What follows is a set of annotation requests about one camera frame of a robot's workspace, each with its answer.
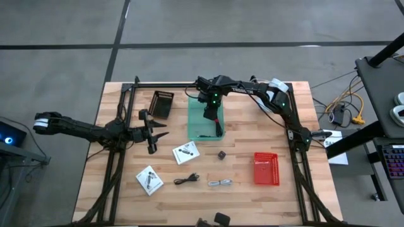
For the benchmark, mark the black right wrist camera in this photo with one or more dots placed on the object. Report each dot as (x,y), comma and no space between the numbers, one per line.
(203,89)

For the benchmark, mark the white paper sheet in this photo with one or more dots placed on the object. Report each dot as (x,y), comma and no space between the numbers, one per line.
(336,135)

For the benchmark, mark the green translucent plastic bin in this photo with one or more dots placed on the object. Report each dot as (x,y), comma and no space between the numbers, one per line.
(197,123)

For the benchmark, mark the dark grey desk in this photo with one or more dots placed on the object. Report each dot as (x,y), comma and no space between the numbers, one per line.
(378,94)

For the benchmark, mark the black device blue light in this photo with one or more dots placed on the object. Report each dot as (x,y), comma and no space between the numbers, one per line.
(12,135)

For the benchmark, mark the red mesh basket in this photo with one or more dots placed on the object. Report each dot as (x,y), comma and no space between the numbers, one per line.
(266,170)

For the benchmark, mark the black aluminium rig frame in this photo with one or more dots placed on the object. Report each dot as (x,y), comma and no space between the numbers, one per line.
(164,85)

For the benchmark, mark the black power adapter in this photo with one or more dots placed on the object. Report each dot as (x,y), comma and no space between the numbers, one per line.
(339,115)

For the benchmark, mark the grey keyboard desk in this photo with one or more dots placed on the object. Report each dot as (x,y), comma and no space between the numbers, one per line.
(397,192)

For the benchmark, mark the black mesh basket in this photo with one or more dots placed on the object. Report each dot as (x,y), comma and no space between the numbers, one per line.
(161,105)

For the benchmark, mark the black boxy object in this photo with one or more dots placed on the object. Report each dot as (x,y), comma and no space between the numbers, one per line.
(222,219)

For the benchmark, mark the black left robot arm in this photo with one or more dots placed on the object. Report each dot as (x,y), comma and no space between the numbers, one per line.
(72,127)

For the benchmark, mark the black pole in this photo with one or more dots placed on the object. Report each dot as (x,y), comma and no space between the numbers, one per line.
(386,52)

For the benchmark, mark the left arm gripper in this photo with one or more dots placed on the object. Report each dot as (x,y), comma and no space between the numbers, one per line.
(140,135)

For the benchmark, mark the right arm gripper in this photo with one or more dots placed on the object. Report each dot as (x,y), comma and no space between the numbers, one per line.
(214,98)

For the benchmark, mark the white printed instruction booklet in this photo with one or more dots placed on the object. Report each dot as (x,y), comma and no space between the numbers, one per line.
(154,187)
(181,157)

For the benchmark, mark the white rounded device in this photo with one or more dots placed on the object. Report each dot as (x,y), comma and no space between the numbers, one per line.
(400,99)
(398,115)

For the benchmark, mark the backlit black keyboard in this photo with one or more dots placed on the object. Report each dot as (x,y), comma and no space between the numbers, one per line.
(394,162)

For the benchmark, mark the grey side stand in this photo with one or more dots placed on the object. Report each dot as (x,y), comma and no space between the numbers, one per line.
(34,157)

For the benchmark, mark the black desk support beam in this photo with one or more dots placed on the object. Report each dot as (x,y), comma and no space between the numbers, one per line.
(353,142)

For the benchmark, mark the black cube charger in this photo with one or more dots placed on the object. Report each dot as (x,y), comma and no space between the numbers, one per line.
(222,155)

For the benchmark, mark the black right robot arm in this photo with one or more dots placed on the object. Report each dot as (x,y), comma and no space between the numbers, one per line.
(243,89)

